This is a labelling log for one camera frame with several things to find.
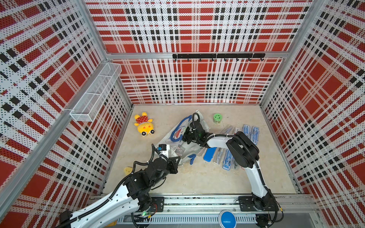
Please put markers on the clear compass case grey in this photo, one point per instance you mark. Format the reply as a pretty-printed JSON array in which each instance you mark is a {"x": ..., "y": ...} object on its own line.
[{"x": 227, "y": 130}]

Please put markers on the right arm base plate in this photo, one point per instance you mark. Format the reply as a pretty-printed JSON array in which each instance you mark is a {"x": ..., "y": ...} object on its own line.
[{"x": 253, "y": 203}]

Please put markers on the green lidded small jar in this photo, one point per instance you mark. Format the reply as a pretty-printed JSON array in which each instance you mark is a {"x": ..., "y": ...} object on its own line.
[{"x": 217, "y": 118}]

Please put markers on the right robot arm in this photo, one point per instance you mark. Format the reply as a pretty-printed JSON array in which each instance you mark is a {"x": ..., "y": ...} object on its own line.
[{"x": 245, "y": 153}]

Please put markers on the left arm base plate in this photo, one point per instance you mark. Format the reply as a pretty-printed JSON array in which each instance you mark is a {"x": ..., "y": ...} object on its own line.
[{"x": 157, "y": 205}]

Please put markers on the white canvas cartoon bag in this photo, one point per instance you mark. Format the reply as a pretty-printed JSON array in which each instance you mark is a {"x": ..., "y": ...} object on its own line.
[{"x": 177, "y": 144}]

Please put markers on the yellow red plush toy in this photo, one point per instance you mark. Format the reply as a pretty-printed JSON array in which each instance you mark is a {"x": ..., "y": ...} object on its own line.
[{"x": 144, "y": 125}]

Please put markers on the yellow sponge piece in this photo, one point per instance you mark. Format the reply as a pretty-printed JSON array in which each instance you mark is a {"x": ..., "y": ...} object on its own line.
[{"x": 128, "y": 170}]

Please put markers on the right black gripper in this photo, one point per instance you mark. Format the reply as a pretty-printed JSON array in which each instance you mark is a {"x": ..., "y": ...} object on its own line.
[{"x": 184, "y": 137}]

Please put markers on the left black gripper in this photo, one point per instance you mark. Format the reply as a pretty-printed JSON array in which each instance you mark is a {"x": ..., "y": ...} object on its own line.
[{"x": 174, "y": 164}]

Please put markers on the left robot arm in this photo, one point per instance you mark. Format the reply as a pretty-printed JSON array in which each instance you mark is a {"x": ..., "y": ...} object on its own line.
[{"x": 129, "y": 196}]

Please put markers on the blue round button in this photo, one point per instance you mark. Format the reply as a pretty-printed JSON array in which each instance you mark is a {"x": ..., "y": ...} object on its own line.
[{"x": 227, "y": 219}]

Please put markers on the white wire mesh basket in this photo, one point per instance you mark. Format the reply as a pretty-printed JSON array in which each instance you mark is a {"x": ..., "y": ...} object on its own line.
[{"x": 102, "y": 82}]

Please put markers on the black hook rail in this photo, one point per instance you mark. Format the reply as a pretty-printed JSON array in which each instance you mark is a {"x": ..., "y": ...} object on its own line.
[{"x": 248, "y": 56}]

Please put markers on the blue plastic pencil case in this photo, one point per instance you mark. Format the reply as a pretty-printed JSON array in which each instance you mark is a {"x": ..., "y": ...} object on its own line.
[{"x": 209, "y": 154}]

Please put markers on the clear compass case small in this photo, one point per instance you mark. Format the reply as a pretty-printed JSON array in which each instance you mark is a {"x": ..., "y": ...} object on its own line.
[{"x": 219, "y": 153}]

